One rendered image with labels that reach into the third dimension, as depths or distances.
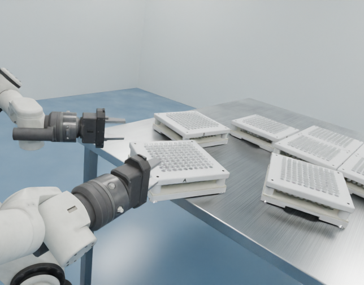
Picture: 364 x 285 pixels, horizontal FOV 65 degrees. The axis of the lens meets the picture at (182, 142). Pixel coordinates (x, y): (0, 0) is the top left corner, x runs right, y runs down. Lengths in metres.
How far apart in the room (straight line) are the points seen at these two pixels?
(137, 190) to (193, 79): 4.34
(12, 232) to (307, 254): 0.64
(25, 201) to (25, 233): 0.05
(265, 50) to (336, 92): 1.08
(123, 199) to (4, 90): 0.65
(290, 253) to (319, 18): 3.67
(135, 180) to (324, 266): 0.48
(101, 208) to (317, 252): 0.54
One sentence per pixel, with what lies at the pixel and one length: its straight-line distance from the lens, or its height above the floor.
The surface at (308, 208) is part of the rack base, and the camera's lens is 0.94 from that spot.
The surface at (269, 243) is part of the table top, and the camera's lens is 0.78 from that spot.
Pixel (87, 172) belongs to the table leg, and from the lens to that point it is 1.23.
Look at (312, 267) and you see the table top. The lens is 0.78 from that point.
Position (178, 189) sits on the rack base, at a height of 0.88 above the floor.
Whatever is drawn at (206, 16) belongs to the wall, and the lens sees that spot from 4.80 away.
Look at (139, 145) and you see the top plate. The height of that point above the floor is 0.93.
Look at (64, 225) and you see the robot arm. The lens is 0.50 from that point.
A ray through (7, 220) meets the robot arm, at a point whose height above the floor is 1.07.
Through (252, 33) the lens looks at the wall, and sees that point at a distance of 4.44.
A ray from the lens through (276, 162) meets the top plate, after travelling 1.05.
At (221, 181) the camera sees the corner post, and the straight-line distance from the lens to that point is 0.89.
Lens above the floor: 1.32
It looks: 23 degrees down
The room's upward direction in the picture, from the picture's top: 10 degrees clockwise
